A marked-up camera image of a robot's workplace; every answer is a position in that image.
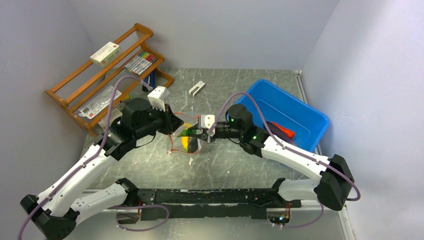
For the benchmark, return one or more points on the green chili pepper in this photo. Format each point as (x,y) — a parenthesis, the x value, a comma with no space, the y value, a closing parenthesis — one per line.
(187,132)

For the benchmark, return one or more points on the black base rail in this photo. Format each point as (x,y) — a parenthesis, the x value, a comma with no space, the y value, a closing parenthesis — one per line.
(207,203)

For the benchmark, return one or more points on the pack of colour markers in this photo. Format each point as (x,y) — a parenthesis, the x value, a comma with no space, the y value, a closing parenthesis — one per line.
(140,63)

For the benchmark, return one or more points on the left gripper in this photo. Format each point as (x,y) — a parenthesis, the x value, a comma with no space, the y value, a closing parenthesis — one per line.
(171,121)

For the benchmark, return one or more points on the green staple box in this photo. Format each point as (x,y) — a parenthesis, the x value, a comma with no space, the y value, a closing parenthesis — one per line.
(115,113)

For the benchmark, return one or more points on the white staple box on top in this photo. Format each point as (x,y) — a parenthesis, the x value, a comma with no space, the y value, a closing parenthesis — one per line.
(106,54)

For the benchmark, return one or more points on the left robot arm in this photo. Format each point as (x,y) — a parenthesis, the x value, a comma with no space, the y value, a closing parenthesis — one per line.
(60,208)

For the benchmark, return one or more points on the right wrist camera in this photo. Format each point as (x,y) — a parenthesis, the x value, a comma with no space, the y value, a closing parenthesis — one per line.
(205,122)

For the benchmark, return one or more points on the wooden shelf rack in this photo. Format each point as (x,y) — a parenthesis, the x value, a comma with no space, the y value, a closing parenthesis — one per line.
(97,81)

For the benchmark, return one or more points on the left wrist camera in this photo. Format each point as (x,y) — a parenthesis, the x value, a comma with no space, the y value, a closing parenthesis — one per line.
(158,97)

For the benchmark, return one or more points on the white plastic clip block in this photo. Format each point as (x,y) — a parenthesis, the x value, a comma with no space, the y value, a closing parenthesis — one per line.
(197,88)

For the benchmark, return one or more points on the red chili pepper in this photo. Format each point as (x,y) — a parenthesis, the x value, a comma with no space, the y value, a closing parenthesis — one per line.
(290,133)

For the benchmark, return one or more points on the blue black stapler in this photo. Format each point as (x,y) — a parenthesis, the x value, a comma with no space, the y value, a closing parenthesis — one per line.
(149,80)

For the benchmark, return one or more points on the blue plastic bin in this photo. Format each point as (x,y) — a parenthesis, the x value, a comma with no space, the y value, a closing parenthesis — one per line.
(280,107)

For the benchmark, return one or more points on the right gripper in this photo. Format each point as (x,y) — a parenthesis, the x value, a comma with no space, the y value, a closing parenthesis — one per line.
(201,136)

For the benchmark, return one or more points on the clear packaged ruler set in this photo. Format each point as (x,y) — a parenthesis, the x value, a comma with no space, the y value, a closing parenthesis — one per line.
(94,106)

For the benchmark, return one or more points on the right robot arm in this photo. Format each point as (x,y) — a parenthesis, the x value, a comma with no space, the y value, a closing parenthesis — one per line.
(329,179)

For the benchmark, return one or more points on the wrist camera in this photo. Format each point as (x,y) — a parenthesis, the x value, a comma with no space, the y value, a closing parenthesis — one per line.
(205,122)
(158,97)

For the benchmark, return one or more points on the yellow banana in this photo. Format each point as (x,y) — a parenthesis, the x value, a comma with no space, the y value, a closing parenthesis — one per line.
(185,139)

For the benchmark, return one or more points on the purple eggplant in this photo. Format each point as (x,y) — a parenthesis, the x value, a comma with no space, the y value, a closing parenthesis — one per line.
(278,131)

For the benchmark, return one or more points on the grey fish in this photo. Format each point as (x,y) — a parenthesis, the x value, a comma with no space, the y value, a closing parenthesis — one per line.
(193,145)

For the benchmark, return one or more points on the clear zip top bag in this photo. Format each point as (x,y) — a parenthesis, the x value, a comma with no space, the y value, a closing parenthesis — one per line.
(179,141)

